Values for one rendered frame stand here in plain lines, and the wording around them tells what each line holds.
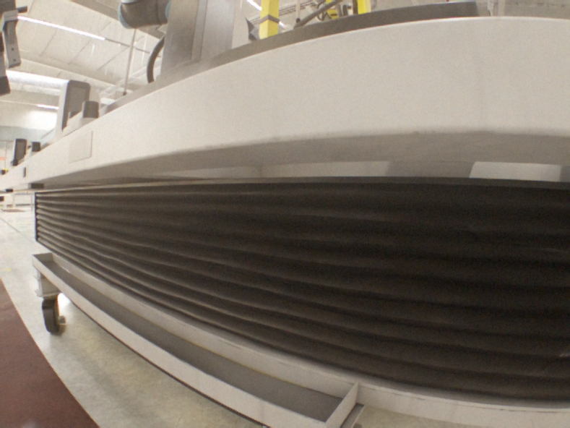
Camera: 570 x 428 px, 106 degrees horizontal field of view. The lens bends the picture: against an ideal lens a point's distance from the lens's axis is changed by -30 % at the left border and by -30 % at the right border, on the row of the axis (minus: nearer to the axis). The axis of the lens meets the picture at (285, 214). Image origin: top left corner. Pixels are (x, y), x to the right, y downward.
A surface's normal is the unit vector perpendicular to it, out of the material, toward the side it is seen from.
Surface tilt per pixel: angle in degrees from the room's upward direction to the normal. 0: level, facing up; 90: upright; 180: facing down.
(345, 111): 90
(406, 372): 38
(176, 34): 90
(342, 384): 90
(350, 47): 90
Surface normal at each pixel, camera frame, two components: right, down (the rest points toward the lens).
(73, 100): 0.85, 0.04
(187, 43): -0.54, 0.04
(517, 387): -0.32, -0.76
